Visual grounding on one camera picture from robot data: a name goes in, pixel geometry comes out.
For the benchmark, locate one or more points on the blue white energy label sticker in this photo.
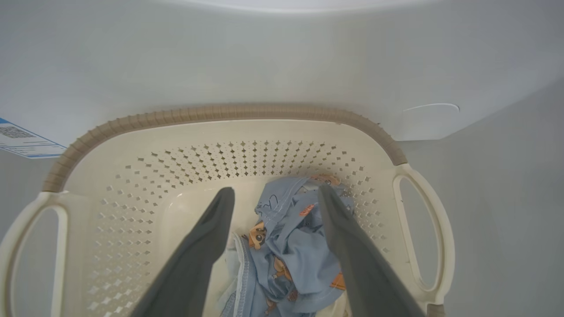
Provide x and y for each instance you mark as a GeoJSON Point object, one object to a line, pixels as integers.
{"type": "Point", "coordinates": [26, 143]}

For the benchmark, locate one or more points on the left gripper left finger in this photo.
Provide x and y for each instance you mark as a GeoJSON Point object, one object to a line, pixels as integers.
{"type": "Point", "coordinates": [194, 264]}

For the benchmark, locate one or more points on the white front-load washing machine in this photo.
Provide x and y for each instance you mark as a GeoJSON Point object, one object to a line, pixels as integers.
{"type": "Point", "coordinates": [264, 53]}

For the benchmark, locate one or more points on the blue cartoon print garment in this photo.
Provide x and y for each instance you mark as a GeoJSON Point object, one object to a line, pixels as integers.
{"type": "Point", "coordinates": [295, 255]}

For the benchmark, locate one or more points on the cream perforated laundry basket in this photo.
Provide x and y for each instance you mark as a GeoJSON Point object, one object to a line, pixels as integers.
{"type": "Point", "coordinates": [145, 149]}

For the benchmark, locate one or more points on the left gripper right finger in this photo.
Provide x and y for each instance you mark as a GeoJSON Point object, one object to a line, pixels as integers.
{"type": "Point", "coordinates": [365, 273]}

